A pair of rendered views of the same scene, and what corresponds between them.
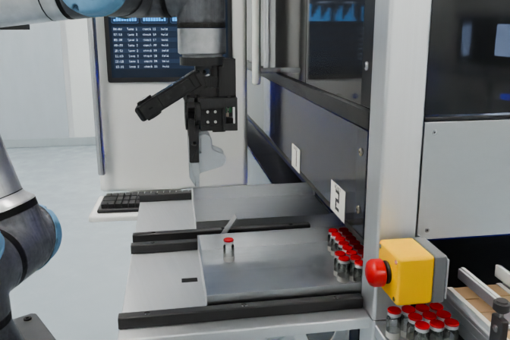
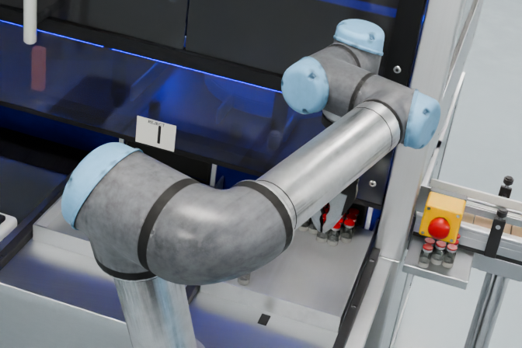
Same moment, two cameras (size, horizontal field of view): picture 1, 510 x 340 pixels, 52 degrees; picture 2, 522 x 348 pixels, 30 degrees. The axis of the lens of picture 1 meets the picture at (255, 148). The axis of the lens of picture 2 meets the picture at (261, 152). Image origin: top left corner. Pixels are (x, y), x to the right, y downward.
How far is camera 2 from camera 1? 1.59 m
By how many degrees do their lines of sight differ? 64
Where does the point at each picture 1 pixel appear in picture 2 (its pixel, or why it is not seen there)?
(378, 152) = not seen: hidden behind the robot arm
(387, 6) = (450, 35)
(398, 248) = (446, 205)
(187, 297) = (298, 332)
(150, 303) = not seen: outside the picture
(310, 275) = (311, 253)
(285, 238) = not seen: hidden behind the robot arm
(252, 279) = (294, 285)
